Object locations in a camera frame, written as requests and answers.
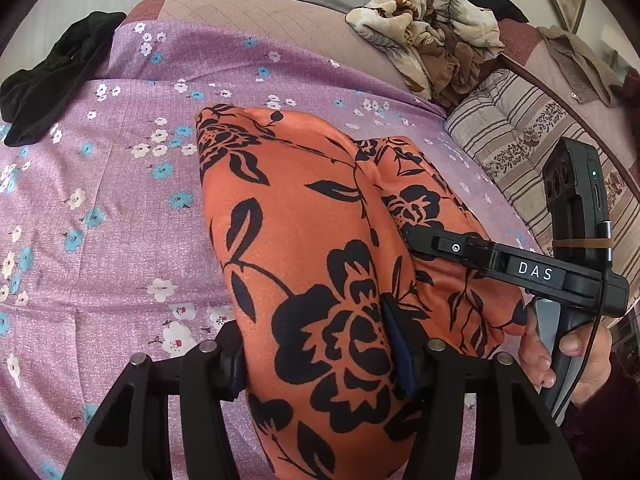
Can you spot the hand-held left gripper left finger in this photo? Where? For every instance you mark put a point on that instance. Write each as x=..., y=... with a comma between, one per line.
x=232, y=375

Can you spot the brown towel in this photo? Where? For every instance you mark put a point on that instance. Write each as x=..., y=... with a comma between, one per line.
x=580, y=60

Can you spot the orange black floral garment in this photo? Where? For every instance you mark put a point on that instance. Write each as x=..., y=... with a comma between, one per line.
x=300, y=210

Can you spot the brown rubber band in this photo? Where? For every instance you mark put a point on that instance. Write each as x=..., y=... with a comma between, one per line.
x=580, y=243

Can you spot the pink beige quilt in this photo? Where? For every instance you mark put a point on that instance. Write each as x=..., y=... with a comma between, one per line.
x=280, y=20

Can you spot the purple floral bedsheet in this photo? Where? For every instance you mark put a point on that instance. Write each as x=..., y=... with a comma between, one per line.
x=125, y=240

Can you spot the black cloth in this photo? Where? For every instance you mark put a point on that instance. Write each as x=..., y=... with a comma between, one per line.
x=55, y=75
x=497, y=4

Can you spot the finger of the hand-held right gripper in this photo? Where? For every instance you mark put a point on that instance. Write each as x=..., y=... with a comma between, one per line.
x=450, y=247

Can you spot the person's right hand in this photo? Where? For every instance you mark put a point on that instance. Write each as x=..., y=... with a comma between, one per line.
x=532, y=355

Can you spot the striped cushion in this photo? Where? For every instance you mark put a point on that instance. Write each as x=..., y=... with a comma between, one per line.
x=510, y=130

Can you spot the beige brown floral blanket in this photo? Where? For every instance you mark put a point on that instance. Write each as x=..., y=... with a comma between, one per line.
x=400, y=15

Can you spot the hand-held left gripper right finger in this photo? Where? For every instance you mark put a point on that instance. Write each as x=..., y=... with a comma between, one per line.
x=400, y=345

